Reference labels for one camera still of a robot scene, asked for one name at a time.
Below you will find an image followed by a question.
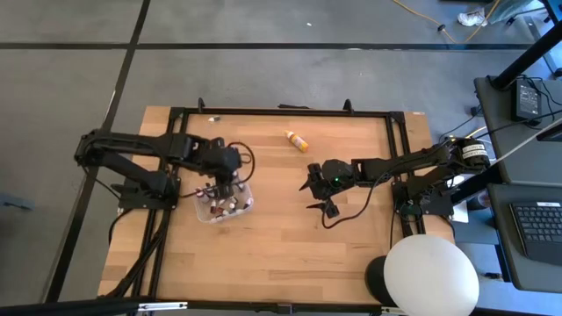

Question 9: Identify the black laptop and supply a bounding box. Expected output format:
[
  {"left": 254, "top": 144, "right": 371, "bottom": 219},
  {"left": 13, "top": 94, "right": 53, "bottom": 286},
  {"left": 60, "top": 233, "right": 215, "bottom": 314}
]
[{"left": 508, "top": 199, "right": 562, "bottom": 267}]

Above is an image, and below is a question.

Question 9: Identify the person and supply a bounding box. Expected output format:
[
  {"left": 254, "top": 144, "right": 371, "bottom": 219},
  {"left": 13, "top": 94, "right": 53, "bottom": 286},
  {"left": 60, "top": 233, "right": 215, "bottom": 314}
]
[{"left": 456, "top": 0, "right": 535, "bottom": 28}]

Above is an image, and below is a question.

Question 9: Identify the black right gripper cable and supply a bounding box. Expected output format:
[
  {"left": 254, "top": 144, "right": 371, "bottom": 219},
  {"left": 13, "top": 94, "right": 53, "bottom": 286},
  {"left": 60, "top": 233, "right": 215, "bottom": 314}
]
[{"left": 320, "top": 175, "right": 383, "bottom": 230}]

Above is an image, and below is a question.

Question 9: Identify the red white can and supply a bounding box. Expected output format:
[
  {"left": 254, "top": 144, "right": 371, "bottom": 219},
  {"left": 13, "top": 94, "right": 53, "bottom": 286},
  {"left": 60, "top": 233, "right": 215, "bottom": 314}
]
[{"left": 475, "top": 190, "right": 492, "bottom": 211}]

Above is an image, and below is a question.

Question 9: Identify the white round lamp shade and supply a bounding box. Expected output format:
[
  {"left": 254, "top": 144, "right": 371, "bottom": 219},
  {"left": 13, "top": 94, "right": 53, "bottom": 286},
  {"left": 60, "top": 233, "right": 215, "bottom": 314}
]
[{"left": 383, "top": 233, "right": 481, "bottom": 316}]

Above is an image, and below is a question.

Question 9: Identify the yellow floor cable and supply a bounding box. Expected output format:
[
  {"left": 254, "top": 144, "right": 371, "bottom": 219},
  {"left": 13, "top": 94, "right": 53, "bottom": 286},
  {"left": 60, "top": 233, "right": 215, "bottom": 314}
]
[{"left": 392, "top": 0, "right": 502, "bottom": 45}]

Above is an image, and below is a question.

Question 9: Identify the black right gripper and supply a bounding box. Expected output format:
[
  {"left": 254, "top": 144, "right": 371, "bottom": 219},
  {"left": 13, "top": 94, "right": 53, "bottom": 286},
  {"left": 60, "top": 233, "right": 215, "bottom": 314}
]
[{"left": 299, "top": 158, "right": 358, "bottom": 219}]

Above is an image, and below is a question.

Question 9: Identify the silver mount bracket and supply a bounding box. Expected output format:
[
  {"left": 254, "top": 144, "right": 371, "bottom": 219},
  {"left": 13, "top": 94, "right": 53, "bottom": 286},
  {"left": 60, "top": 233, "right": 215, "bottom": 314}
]
[{"left": 137, "top": 300, "right": 189, "bottom": 312}]

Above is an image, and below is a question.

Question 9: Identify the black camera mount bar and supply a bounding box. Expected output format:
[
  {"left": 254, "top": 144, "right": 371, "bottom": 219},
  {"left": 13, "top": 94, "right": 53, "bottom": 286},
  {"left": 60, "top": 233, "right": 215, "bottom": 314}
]
[{"left": 0, "top": 297, "right": 190, "bottom": 316}]

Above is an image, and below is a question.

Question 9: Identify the grey side desk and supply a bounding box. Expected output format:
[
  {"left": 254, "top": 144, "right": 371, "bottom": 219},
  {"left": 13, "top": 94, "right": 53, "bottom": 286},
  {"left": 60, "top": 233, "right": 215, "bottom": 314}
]
[
  {"left": 473, "top": 75, "right": 562, "bottom": 188},
  {"left": 486, "top": 182, "right": 562, "bottom": 294}
]

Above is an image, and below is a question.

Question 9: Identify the black cable bundle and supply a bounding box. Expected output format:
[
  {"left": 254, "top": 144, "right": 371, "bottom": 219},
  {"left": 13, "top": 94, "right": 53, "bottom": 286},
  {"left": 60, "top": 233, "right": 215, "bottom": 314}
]
[{"left": 104, "top": 209, "right": 173, "bottom": 299}]

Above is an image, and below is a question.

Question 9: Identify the grey floor object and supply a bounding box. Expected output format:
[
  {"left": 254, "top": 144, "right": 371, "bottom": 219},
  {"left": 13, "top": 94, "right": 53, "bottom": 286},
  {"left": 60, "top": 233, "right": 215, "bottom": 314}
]
[{"left": 0, "top": 191, "right": 35, "bottom": 212}]

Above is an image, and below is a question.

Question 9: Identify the grey diagonal cable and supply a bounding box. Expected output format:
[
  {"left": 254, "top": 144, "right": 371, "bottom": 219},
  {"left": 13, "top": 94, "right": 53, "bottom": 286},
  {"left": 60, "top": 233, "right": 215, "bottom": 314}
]
[{"left": 486, "top": 116, "right": 562, "bottom": 170}]

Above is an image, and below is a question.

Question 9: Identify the black stand pole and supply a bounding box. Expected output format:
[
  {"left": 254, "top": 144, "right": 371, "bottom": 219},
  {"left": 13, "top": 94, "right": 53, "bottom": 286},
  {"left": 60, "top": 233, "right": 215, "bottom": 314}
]
[
  {"left": 448, "top": 164, "right": 505, "bottom": 206},
  {"left": 490, "top": 20, "right": 562, "bottom": 91}
]

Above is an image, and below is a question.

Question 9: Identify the black power adapter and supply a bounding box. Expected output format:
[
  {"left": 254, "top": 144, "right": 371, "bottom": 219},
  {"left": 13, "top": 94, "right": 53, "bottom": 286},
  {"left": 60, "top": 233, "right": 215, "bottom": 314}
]
[{"left": 510, "top": 76, "right": 544, "bottom": 124}]

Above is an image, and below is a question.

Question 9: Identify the clear plastic bin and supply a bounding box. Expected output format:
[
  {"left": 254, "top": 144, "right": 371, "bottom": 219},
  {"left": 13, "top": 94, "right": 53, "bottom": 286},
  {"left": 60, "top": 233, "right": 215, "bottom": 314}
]
[{"left": 194, "top": 177, "right": 256, "bottom": 226}]

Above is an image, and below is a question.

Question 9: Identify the black round lamp base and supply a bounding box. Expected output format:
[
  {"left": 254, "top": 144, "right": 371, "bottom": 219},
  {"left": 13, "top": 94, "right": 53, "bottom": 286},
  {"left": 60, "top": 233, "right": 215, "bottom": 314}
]
[{"left": 364, "top": 255, "right": 399, "bottom": 308}]

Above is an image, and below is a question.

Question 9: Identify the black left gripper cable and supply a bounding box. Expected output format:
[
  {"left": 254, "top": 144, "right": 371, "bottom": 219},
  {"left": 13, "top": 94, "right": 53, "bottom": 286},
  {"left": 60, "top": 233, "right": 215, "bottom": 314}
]
[{"left": 226, "top": 140, "right": 256, "bottom": 185}]

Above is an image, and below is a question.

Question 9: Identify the large yellow food coloring bottle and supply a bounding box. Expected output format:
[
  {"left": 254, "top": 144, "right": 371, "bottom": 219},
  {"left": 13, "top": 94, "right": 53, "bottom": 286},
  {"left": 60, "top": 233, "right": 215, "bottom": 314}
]
[{"left": 283, "top": 129, "right": 310, "bottom": 154}]

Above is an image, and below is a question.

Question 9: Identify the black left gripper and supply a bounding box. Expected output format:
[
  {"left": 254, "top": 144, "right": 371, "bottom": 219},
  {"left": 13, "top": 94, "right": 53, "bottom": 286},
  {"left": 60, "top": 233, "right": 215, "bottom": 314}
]
[{"left": 191, "top": 135, "right": 245, "bottom": 200}]

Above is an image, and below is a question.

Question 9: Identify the white card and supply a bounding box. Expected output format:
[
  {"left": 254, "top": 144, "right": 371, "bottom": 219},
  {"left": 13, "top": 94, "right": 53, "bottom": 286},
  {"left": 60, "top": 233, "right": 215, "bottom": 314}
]
[{"left": 450, "top": 199, "right": 470, "bottom": 224}]

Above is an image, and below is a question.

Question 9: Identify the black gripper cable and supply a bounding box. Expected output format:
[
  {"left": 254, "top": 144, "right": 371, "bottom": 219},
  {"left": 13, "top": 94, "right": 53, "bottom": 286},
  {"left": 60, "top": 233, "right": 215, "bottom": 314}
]
[
  {"left": 320, "top": 175, "right": 383, "bottom": 230},
  {"left": 226, "top": 140, "right": 256, "bottom": 185}
]

